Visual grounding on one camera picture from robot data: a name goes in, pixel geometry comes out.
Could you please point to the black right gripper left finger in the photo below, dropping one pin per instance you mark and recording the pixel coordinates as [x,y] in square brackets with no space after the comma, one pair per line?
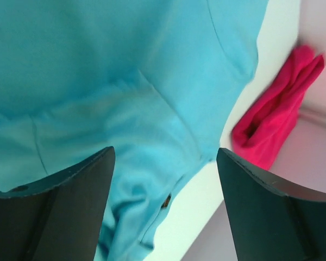
[58,217]

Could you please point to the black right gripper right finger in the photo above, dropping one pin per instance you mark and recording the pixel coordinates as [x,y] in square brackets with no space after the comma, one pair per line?
[270,217]

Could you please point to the teal t-shirt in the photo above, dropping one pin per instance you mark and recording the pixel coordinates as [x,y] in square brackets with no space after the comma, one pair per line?
[156,80]

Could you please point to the folded red t-shirt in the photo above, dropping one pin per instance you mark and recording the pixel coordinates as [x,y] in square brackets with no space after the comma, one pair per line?
[262,130]

